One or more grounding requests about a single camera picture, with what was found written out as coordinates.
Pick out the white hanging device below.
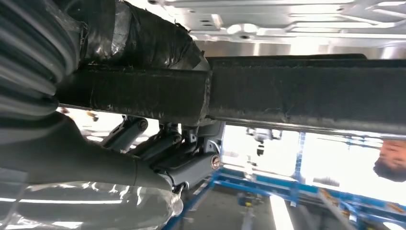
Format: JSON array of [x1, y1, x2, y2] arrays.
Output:
[[246, 126, 283, 157]]

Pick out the silver stamped metal panel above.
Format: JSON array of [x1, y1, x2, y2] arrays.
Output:
[[147, 0, 406, 61]]

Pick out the person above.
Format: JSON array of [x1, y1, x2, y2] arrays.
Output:
[[372, 139, 406, 183]]

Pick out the blue metal frame rack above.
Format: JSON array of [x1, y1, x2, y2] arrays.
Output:
[[163, 131, 406, 230]]

